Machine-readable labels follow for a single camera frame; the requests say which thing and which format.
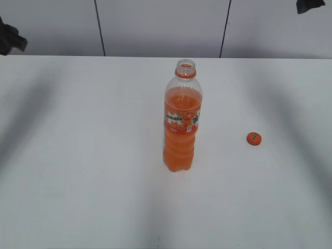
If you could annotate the orange soda plastic bottle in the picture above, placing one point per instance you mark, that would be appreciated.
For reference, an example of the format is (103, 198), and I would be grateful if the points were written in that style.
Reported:
(182, 107)

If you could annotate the orange bottle cap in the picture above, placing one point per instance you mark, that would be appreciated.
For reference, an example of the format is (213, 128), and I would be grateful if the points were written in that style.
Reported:
(254, 138)

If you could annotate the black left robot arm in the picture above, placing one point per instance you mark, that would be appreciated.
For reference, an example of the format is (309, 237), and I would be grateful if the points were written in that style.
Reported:
(10, 39)

